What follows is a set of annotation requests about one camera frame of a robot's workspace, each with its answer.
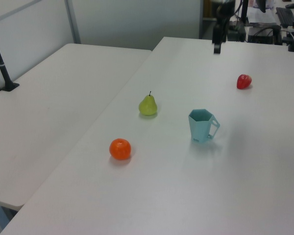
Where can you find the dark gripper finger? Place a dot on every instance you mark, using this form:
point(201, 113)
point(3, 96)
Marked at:
point(219, 48)
point(215, 48)

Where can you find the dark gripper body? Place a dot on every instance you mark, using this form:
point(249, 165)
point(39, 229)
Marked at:
point(220, 33)

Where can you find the light blue hexagonal mug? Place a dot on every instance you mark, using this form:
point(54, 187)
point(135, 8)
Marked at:
point(198, 129)

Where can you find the dark robot arm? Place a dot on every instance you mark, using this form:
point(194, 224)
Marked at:
point(226, 7)

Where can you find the red toy strawberry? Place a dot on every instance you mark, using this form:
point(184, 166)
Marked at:
point(243, 82)

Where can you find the black electronics box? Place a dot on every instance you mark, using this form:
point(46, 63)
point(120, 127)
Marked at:
point(263, 34)

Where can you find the black keyboard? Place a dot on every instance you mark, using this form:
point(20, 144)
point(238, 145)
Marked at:
point(286, 16)

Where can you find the black computer mouse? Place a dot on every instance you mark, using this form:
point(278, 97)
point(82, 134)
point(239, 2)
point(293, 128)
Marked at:
point(291, 5)

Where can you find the green toy pear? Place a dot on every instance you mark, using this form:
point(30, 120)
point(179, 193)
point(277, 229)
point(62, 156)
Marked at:
point(147, 106)

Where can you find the orange toy mandarin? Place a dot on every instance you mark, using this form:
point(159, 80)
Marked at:
point(120, 149)

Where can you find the white side table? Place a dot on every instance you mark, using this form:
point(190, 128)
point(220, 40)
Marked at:
point(51, 110)

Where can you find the black camera pole with base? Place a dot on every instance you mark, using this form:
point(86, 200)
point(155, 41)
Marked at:
point(2, 66)

